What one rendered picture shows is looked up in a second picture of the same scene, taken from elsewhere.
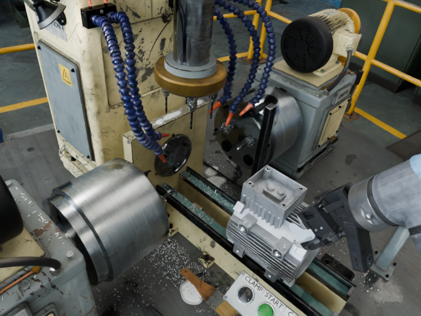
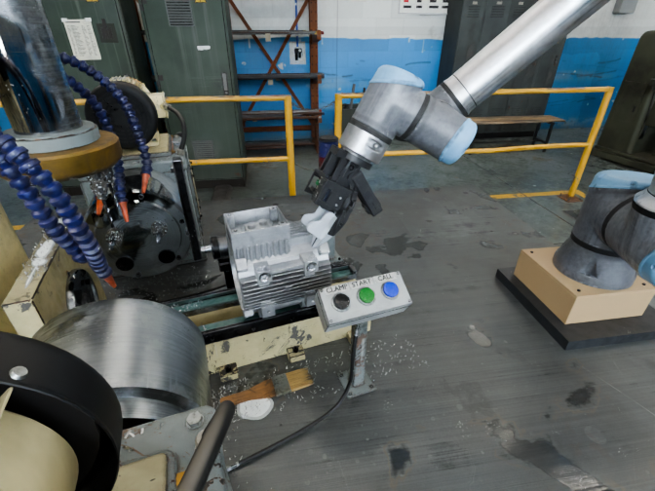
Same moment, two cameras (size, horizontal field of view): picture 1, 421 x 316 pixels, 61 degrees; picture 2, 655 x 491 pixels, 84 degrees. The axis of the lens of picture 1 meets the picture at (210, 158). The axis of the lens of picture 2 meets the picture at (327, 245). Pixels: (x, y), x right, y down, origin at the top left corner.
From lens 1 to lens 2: 0.45 m
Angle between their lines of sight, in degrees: 49
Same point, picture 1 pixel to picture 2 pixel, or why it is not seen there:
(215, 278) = (256, 374)
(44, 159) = not seen: outside the picture
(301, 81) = not seen: hidden behind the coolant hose
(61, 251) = (173, 433)
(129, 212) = (168, 342)
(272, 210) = (276, 237)
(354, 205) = (361, 148)
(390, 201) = (385, 119)
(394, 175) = (374, 99)
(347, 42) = (159, 101)
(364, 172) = not seen: hidden behind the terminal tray
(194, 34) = (51, 76)
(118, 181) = (106, 325)
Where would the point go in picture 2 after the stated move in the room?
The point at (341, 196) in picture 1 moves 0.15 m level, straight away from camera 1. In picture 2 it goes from (341, 154) to (303, 136)
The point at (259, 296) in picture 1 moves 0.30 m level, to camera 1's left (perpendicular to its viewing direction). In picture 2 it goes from (350, 292) to (239, 423)
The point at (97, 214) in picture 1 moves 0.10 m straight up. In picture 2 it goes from (139, 372) to (113, 306)
